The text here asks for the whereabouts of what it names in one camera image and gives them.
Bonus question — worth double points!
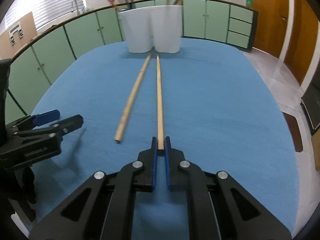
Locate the window blinds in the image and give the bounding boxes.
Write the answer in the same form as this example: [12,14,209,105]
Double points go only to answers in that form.
[4,0,84,29]

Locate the black oven cabinet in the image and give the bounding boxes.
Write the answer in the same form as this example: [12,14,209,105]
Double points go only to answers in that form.
[302,72,320,135]

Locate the chrome sink faucet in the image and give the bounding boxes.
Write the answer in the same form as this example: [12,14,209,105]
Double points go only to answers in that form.
[71,0,80,16]

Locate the white double utensil holder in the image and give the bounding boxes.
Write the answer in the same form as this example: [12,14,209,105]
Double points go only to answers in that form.
[119,5,182,54]

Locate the cardboard box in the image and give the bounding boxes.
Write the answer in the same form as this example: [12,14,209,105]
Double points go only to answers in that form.
[0,12,37,59]

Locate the green kitchen base cabinets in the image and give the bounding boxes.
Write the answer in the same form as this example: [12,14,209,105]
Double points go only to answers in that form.
[5,0,259,123]

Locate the blue table cloth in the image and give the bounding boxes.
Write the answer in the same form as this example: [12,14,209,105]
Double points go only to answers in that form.
[29,39,298,239]

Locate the plain bamboo chopstick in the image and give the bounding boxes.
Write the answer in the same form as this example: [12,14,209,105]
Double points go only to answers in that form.
[156,54,164,150]
[114,53,152,143]

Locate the brown wooden door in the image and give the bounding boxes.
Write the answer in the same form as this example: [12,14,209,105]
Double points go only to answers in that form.
[284,0,318,85]
[253,0,289,58]

